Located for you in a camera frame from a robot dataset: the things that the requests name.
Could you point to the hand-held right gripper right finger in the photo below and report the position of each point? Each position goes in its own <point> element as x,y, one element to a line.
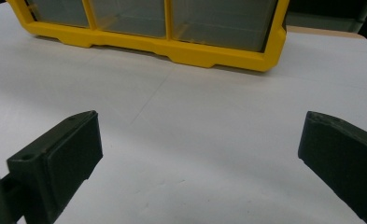
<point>343,155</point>

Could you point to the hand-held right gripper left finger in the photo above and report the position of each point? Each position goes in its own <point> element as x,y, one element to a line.
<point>58,163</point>

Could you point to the clear plastic drawer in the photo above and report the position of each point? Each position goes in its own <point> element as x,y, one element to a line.
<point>59,12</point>
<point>131,17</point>
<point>224,21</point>

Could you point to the yellow storage cabinet frame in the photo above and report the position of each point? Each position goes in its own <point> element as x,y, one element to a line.
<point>184,51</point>

